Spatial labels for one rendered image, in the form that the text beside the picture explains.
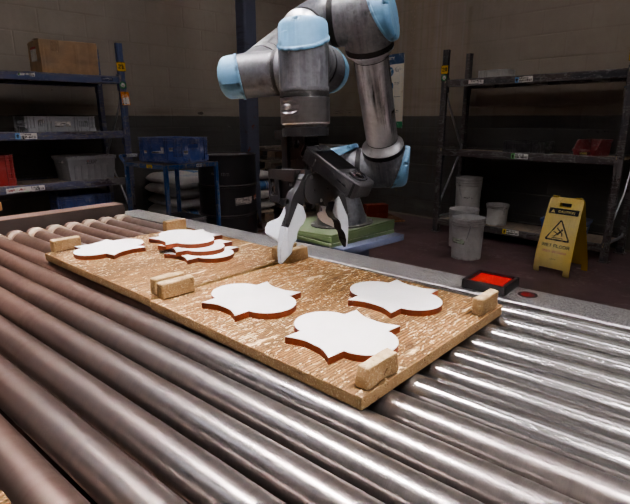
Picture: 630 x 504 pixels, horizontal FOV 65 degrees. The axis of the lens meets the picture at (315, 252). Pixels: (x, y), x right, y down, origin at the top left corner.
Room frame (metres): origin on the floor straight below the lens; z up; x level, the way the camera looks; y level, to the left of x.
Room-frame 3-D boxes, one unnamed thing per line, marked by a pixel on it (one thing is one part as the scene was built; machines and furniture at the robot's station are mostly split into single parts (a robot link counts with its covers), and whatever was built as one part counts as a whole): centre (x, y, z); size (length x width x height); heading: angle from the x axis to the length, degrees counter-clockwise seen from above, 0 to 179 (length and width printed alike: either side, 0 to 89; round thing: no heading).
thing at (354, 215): (1.47, -0.08, 0.95); 0.15 x 0.15 x 0.10
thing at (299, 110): (0.78, 0.02, 1.21); 0.08 x 0.08 x 0.05
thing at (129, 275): (0.99, 0.30, 0.93); 0.41 x 0.35 x 0.02; 49
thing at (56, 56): (4.87, 2.32, 1.74); 0.50 x 0.38 x 0.32; 133
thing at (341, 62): (0.88, 0.00, 1.29); 0.11 x 0.11 x 0.08; 73
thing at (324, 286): (0.71, -0.01, 0.93); 0.41 x 0.35 x 0.02; 47
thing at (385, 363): (0.48, -0.07, 0.95); 0.06 x 0.02 x 0.03; 137
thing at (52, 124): (4.76, 2.43, 1.16); 0.60 x 0.40 x 0.15; 136
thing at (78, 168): (4.92, 2.27, 0.76); 0.50 x 0.36 x 0.24; 139
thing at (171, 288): (0.74, 0.22, 0.95); 0.06 x 0.02 x 0.03; 137
